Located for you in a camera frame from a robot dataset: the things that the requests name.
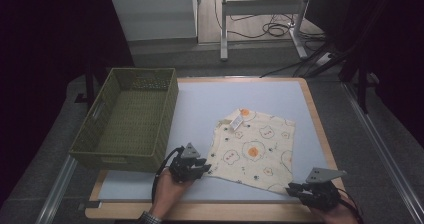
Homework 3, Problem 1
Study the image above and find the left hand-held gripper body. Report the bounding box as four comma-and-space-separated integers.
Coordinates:
169, 142, 201, 184

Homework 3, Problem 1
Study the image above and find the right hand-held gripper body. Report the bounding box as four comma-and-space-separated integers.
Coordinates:
301, 167, 348, 212

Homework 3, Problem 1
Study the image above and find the cream printed cloth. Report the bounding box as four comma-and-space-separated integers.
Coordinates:
205, 108, 297, 196

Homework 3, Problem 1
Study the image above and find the green woven basket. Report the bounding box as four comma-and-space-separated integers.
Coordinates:
68, 67, 179, 173

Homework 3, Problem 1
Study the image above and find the person's right hand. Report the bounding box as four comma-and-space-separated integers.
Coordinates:
309, 197, 359, 224

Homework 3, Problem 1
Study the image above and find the person's left hand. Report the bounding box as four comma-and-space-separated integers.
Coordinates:
149, 168, 194, 220

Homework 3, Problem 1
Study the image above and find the white power strip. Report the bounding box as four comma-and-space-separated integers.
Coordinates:
314, 51, 334, 68

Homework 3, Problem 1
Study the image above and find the white cabinet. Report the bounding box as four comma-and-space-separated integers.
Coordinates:
109, 0, 200, 42

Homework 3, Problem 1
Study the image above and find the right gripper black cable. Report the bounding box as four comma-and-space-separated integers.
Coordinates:
337, 187, 365, 224

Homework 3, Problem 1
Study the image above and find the metal rail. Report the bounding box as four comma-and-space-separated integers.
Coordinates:
342, 82, 424, 224
35, 155, 78, 224

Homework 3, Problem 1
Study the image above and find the coiled black floor cable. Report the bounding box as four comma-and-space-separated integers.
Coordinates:
262, 21, 294, 38

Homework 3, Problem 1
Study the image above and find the white desk frame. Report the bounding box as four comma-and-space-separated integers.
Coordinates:
219, 0, 314, 62

